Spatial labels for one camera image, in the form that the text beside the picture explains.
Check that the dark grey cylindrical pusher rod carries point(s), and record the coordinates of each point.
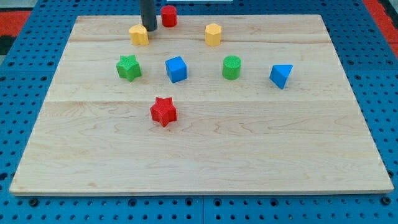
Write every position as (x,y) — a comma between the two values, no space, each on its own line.
(148,14)

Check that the yellow hexagon block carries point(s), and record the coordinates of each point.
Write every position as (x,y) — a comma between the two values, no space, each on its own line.
(213,34)

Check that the blue cube block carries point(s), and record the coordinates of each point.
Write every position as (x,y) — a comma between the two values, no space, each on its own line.
(176,69)

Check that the green star block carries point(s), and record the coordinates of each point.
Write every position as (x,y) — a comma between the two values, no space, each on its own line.
(128,67)

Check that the red cylinder block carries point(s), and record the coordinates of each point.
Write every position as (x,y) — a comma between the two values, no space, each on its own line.
(169,16)

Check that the blue triangular prism block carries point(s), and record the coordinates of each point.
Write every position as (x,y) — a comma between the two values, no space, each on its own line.
(280,74)

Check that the light wooden board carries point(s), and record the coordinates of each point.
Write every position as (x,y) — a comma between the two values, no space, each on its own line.
(95,134)

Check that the yellow heart block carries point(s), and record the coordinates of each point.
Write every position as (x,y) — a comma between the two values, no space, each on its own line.
(138,35)

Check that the green cylinder block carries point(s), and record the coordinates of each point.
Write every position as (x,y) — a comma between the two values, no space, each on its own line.
(231,67)

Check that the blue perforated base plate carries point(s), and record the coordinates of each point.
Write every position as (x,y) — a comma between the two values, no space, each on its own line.
(366,56)

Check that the red star block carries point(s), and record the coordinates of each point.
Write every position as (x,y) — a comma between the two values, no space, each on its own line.
(163,111)

